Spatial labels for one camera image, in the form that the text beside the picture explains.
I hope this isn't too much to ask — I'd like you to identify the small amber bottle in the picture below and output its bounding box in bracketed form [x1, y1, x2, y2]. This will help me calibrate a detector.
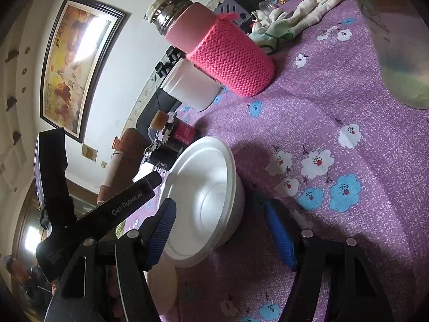
[151, 111, 168, 130]

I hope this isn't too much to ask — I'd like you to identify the pink knitted sleeve bottle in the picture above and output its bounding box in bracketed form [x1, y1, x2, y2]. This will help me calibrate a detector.
[144, 0, 276, 98]

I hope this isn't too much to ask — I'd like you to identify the dark jar with red label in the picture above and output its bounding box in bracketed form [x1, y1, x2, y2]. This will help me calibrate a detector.
[168, 119, 197, 152]

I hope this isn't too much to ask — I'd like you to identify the framed wall painting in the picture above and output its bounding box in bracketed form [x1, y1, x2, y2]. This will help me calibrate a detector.
[39, 0, 131, 143]

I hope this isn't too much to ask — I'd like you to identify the black clip gadget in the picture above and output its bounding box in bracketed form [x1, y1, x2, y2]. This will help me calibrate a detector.
[155, 45, 187, 78]

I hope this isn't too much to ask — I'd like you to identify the grey green blurred object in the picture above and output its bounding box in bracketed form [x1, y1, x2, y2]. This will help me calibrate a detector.
[357, 0, 429, 109]

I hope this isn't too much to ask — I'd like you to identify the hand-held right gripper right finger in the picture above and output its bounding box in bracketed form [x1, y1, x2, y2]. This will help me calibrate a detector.
[255, 195, 401, 322]

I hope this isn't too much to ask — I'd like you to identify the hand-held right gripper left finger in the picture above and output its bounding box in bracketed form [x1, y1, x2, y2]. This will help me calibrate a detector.
[43, 199, 177, 322]

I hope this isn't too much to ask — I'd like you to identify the large white bowl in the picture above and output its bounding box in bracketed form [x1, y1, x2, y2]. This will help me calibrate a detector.
[157, 136, 246, 269]

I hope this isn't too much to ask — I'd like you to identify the brown armchair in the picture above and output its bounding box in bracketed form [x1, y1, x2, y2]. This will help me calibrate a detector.
[97, 127, 152, 206]

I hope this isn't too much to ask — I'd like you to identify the black cylindrical device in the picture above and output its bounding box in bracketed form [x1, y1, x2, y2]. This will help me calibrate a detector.
[144, 141, 176, 172]

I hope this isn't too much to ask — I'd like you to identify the purple floral tablecloth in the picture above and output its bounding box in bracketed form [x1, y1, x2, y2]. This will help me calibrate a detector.
[116, 0, 429, 322]

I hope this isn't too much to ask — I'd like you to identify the white work glove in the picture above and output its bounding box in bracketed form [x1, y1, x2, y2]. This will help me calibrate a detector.
[288, 0, 342, 30]
[250, 8, 302, 46]

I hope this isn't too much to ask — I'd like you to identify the small wall plaque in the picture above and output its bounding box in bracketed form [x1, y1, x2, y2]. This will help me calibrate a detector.
[81, 144, 98, 162]

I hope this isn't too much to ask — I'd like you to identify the white cup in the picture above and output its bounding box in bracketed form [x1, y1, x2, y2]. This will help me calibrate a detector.
[161, 58, 221, 112]

